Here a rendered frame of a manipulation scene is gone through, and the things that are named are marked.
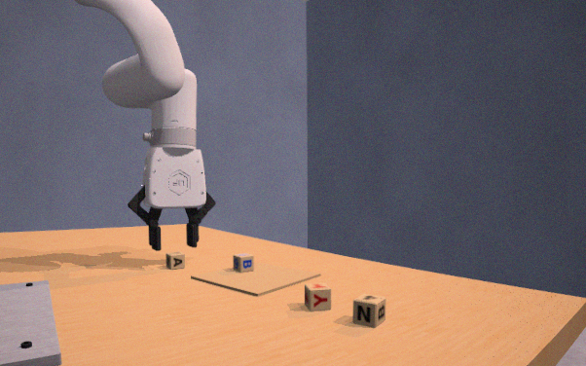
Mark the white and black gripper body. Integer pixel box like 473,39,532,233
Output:
142,144,206,209

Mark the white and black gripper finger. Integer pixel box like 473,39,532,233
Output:
185,192,215,247
128,186,162,251

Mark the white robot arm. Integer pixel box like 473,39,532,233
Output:
75,0,197,147

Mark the tan flat mat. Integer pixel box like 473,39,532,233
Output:
191,262,321,297

